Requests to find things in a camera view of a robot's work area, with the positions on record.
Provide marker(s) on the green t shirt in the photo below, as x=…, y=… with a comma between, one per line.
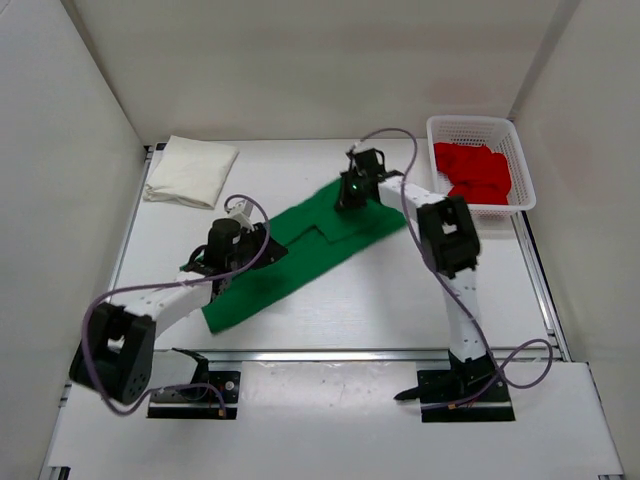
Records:
x=318, y=239

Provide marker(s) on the red t shirt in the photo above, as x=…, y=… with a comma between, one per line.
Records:
x=476, y=173

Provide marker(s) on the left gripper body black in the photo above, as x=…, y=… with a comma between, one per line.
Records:
x=249, y=243

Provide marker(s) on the white plastic basket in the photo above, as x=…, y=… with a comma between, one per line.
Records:
x=497, y=134

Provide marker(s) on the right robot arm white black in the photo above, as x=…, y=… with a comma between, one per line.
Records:
x=450, y=247

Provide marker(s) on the white t shirt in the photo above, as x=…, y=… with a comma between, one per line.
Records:
x=191, y=173

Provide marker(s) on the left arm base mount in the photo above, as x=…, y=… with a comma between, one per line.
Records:
x=189, y=386

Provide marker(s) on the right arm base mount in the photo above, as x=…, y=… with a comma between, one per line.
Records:
x=450, y=395

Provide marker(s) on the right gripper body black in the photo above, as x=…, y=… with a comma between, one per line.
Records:
x=355, y=194

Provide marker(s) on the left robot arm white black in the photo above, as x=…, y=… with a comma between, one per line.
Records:
x=115, y=355

